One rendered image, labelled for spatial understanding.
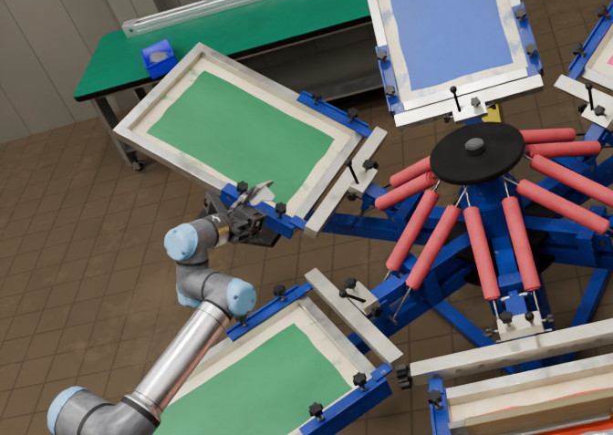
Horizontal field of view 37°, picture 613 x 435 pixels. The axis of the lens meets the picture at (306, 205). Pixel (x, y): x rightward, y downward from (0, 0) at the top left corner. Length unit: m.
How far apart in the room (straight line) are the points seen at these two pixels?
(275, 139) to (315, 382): 1.03
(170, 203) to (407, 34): 2.54
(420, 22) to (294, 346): 1.48
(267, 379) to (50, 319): 2.68
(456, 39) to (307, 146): 0.75
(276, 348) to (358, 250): 1.81
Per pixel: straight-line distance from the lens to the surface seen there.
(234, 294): 2.02
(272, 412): 3.02
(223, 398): 3.14
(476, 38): 3.82
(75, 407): 2.05
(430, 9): 3.92
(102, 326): 5.33
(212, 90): 3.74
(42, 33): 7.13
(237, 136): 3.59
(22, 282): 6.05
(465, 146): 3.05
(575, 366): 2.79
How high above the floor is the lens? 3.11
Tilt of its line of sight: 35 degrees down
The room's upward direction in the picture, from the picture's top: 24 degrees counter-clockwise
